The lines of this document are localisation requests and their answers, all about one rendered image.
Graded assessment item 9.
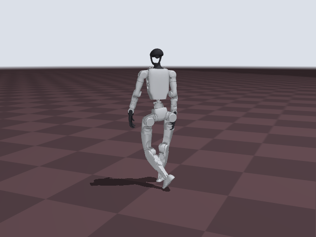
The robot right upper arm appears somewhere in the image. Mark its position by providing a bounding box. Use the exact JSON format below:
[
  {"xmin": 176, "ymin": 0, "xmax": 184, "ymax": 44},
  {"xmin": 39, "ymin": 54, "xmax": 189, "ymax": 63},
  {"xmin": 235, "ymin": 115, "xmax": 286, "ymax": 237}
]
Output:
[{"xmin": 168, "ymin": 70, "xmax": 177, "ymax": 97}]

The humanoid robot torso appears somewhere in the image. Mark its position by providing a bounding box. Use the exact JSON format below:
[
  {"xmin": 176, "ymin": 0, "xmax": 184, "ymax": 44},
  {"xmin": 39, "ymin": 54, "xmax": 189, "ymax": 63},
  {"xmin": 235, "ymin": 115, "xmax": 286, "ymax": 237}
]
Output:
[{"xmin": 146, "ymin": 67, "xmax": 169, "ymax": 121}]

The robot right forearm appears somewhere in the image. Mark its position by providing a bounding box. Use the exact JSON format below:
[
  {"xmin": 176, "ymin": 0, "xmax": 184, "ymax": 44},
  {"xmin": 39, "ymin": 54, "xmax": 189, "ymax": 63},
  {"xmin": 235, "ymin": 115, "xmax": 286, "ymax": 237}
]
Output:
[{"xmin": 170, "ymin": 96, "xmax": 178, "ymax": 113}]

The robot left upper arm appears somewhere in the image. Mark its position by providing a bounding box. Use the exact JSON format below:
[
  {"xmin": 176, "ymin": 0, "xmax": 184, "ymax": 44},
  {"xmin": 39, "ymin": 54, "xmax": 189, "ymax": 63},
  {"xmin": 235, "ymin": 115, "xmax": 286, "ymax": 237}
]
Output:
[{"xmin": 133, "ymin": 70, "xmax": 149, "ymax": 97}]

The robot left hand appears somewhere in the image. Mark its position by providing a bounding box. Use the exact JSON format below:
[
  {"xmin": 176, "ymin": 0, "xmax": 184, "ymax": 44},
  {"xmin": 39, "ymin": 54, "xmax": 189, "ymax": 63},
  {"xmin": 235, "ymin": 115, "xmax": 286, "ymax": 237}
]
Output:
[{"xmin": 128, "ymin": 110, "xmax": 135, "ymax": 128}]

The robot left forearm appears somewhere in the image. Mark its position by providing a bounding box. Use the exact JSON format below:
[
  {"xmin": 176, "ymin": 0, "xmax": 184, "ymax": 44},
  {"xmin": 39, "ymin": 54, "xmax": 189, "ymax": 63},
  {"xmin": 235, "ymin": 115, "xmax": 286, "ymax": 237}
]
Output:
[{"xmin": 128, "ymin": 90, "xmax": 138, "ymax": 113}]

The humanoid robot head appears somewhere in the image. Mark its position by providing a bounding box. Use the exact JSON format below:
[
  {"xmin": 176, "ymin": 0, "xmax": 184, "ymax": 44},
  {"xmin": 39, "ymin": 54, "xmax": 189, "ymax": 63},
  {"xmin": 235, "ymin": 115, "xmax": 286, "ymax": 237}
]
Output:
[{"xmin": 150, "ymin": 48, "xmax": 163, "ymax": 69}]

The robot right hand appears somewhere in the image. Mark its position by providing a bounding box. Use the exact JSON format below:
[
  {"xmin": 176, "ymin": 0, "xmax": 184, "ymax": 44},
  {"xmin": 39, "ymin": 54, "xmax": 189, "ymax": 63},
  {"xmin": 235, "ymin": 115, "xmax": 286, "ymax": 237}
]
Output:
[{"xmin": 170, "ymin": 112, "xmax": 177, "ymax": 130}]

